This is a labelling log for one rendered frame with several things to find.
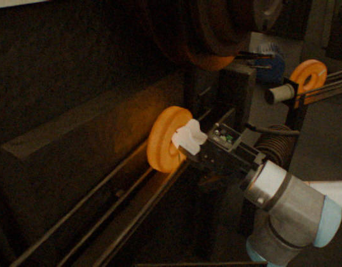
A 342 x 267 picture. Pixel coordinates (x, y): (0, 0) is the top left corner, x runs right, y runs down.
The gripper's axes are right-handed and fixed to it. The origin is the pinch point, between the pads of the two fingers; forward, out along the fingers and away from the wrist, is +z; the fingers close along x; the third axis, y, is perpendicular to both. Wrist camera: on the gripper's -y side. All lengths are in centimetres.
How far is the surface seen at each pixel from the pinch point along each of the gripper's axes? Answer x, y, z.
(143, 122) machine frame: 3.5, 1.2, 6.1
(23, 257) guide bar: 36.4, -5.9, 2.8
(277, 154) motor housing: -40, -19, -24
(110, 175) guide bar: 16.3, -3.9, 3.3
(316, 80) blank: -69, -1, -22
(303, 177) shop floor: -99, -67, -48
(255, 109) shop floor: -165, -82, 1
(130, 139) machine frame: 8.2, -0.7, 5.5
